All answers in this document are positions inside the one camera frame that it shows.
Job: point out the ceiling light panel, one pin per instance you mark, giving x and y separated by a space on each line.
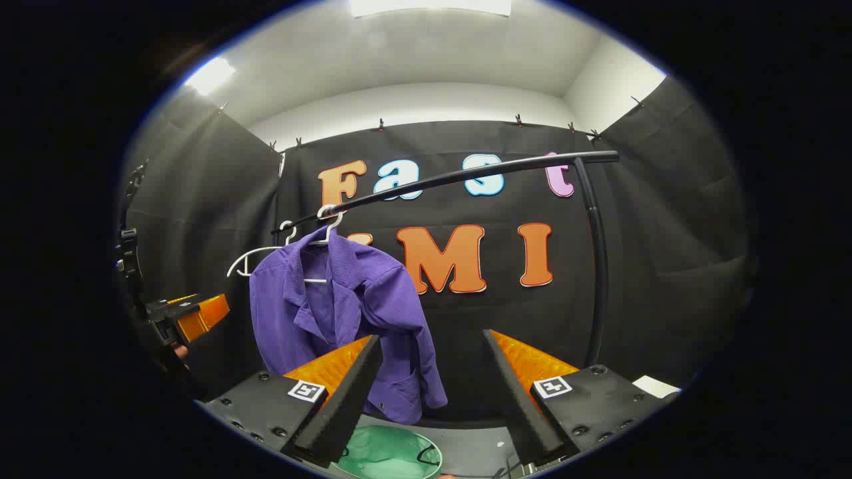
210 75
429 6

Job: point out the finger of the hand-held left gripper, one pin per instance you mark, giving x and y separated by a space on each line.
203 316

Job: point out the white plastic hanger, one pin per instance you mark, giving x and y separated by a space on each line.
266 249
316 280

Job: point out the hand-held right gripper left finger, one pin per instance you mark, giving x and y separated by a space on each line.
353 392

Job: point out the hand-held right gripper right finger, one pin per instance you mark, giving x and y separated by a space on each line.
516 399

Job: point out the green laundry hamper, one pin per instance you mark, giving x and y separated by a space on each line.
386 456

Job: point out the black backdrop cloth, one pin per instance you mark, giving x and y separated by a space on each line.
665 233

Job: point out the row of small black clips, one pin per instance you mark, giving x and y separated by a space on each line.
381 124

